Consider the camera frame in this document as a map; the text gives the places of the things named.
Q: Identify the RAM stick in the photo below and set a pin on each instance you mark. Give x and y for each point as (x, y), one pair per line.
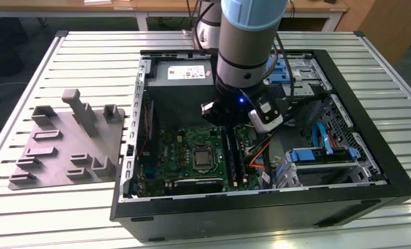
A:
(232, 155)

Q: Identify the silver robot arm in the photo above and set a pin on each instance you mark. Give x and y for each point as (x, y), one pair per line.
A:
(247, 46)

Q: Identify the grey power supply unit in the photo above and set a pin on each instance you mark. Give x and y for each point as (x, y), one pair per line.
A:
(178, 103)

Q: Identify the blue drive carrier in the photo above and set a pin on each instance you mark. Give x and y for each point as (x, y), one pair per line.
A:
(282, 75)

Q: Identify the silver CPU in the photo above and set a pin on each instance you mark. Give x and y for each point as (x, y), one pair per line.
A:
(202, 158)

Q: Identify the green motherboard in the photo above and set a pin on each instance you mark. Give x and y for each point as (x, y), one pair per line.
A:
(172, 145)

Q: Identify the grey metal drive cage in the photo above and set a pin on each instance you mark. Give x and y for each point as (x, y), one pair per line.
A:
(309, 88)

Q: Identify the CPU socket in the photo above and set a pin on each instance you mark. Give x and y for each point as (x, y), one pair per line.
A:
(203, 171)

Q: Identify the blue disk carrier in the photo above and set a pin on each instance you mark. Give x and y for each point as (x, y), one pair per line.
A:
(303, 155)

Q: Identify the grey metal disk bay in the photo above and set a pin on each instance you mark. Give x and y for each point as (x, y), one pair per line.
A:
(285, 179)

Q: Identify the black graphics card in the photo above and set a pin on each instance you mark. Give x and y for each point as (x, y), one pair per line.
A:
(195, 185)

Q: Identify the black PC case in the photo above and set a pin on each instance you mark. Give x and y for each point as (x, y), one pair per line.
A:
(260, 218)

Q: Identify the grey parts rack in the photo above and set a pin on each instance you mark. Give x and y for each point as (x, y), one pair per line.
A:
(67, 155)

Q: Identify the wooden cabinet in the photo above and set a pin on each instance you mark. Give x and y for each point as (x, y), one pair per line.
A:
(389, 28)

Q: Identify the white box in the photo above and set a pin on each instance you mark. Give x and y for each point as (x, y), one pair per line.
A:
(98, 2)

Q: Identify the wooden desk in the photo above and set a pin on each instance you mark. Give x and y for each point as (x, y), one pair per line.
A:
(53, 6)

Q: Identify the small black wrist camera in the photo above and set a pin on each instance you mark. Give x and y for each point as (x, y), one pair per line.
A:
(208, 111)

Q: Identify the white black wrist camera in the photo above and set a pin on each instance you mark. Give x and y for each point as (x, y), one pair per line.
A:
(266, 119)

